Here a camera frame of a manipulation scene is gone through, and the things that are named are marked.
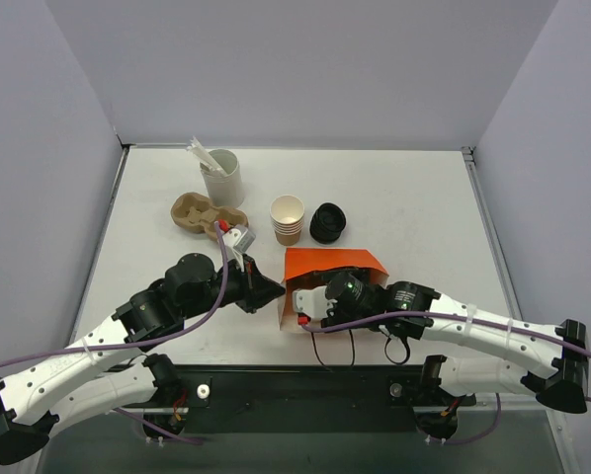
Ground orange paper takeout bag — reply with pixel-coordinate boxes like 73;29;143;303
277;247;389;334

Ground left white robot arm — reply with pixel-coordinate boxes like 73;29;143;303
0;254;285;465

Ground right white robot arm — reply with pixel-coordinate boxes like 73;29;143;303
321;272;589;414

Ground stack of brown paper cups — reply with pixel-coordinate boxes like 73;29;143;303
270;195;305;247

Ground brown pulp cup carrier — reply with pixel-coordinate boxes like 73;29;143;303
170;193;249;241

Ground stack of black cup lids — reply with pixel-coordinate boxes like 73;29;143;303
309;202;347;244

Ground white cylindrical holder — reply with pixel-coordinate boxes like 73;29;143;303
200;149;244;207

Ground white wrapped stirrers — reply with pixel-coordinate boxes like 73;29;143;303
187;136;227;177

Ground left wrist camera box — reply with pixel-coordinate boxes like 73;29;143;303
215;219;255;270

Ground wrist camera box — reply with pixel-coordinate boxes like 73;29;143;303
215;219;255;270
292;286;336;326

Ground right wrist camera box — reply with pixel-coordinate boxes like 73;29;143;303
292;286;336;326

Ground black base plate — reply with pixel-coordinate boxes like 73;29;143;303
140;365;455;435

